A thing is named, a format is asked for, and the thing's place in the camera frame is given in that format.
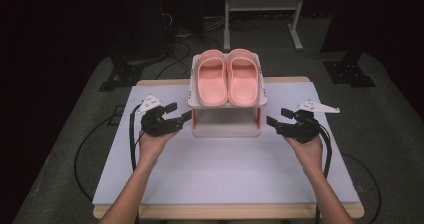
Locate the pink slipper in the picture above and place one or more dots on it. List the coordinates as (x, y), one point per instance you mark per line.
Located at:
(212, 87)
(243, 85)

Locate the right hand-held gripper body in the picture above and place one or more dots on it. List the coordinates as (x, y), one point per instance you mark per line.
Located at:
(305, 130)

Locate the black stand base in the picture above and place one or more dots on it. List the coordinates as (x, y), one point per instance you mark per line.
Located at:
(121, 77)
(348, 74)

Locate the person's right hand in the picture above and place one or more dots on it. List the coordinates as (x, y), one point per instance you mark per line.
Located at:
(310, 155)

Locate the wooden table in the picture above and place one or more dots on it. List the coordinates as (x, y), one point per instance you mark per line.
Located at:
(226, 212)

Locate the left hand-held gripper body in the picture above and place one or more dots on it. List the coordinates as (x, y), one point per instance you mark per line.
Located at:
(156, 125)

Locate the white metal desk frame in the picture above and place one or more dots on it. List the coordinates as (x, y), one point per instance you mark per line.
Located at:
(263, 3)

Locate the white table mat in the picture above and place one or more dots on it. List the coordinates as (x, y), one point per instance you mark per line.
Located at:
(226, 170)

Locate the person's left hand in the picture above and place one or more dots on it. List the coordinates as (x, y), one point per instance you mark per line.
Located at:
(151, 147)

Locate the white two-tier shoe rack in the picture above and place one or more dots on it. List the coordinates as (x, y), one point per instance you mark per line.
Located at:
(226, 130)

